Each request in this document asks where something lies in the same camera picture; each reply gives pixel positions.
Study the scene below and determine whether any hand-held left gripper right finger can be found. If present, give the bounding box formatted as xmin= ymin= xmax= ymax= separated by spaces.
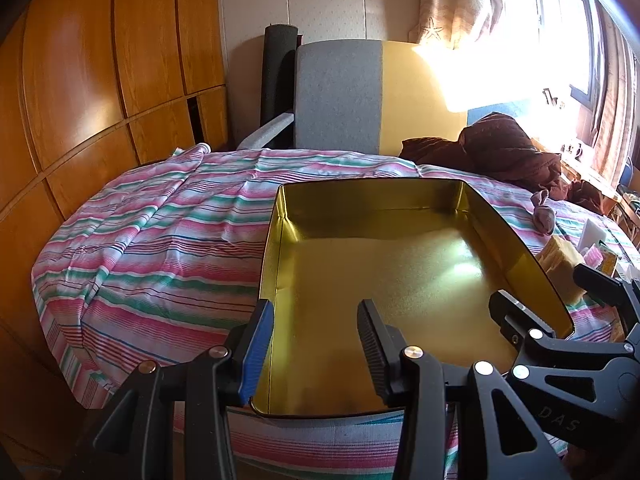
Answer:
xmin=356 ymin=298 xmax=572 ymax=480

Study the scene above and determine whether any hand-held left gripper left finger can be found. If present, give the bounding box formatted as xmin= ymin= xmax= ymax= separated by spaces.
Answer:
xmin=62 ymin=299 xmax=276 ymax=480

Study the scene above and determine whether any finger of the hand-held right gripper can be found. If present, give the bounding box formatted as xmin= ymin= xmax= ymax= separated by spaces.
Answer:
xmin=573 ymin=263 xmax=640 ymax=356
xmin=487 ymin=289 xmax=640 ymax=457

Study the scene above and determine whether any gold metal tin box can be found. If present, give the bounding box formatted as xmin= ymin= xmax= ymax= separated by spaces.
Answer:
xmin=250 ymin=178 xmax=575 ymax=418

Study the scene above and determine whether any pink knitted glove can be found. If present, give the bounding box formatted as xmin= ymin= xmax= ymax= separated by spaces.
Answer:
xmin=530 ymin=190 xmax=557 ymax=235

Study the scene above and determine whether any wooden side desk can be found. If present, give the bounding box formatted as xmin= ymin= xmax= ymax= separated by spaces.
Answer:
xmin=557 ymin=147 xmax=640 ymax=251

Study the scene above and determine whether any pink striped cloth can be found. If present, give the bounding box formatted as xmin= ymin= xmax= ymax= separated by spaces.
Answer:
xmin=31 ymin=142 xmax=640 ymax=476

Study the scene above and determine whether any brown blanket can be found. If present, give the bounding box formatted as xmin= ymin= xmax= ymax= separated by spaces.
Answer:
xmin=399 ymin=112 xmax=606 ymax=213

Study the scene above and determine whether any beige striped curtain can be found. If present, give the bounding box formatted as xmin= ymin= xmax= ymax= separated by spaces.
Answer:
xmin=592 ymin=10 xmax=640 ymax=186

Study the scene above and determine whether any blue upholstered panel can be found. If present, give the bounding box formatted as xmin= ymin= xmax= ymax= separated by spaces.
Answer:
xmin=467 ymin=101 xmax=548 ymax=133

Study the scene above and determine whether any grey and yellow chair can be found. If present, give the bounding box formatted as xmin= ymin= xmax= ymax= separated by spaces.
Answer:
xmin=236 ymin=40 xmax=468 ymax=157

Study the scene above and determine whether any dark-framed window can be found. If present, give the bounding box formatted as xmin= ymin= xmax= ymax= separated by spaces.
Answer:
xmin=520 ymin=0 xmax=608 ymax=106

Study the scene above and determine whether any black rolled mat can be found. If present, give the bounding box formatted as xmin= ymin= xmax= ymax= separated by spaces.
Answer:
xmin=260 ymin=23 xmax=303 ymax=128

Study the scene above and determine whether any beige patterned curtain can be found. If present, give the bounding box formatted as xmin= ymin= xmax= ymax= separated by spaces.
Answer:
xmin=419 ymin=0 xmax=511 ymax=51

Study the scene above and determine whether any wooden wardrobe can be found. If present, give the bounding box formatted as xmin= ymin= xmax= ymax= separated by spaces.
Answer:
xmin=0 ymin=0 xmax=232 ymax=480

